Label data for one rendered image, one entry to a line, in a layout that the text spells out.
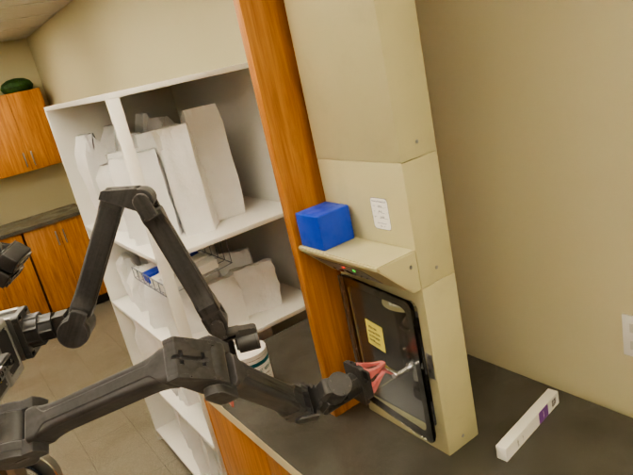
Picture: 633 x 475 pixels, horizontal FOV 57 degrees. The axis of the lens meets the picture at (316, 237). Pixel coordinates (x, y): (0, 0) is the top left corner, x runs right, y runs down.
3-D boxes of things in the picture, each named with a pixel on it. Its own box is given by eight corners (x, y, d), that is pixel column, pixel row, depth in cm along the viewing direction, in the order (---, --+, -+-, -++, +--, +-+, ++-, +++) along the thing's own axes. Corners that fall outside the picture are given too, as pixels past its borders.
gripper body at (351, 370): (365, 366, 140) (341, 380, 136) (372, 401, 143) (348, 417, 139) (348, 357, 145) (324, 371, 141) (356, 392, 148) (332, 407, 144)
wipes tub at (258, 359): (263, 371, 209) (253, 335, 205) (283, 384, 199) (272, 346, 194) (232, 388, 203) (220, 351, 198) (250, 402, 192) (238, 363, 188)
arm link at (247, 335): (209, 312, 163) (208, 322, 154) (250, 302, 164) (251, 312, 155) (220, 351, 166) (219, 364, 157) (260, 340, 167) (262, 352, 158)
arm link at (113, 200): (107, 172, 151) (99, 176, 142) (159, 188, 154) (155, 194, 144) (62, 330, 158) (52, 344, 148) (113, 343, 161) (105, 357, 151)
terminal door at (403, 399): (367, 396, 173) (341, 272, 161) (436, 444, 147) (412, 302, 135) (365, 397, 173) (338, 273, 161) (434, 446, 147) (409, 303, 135)
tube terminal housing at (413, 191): (428, 370, 188) (387, 135, 165) (511, 409, 162) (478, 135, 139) (368, 408, 176) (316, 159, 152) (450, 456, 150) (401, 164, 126)
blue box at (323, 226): (332, 233, 157) (325, 201, 154) (355, 237, 149) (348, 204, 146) (301, 245, 152) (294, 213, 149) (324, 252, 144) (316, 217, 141)
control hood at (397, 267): (338, 265, 162) (331, 231, 159) (422, 289, 135) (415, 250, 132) (304, 281, 156) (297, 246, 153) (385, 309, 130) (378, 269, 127)
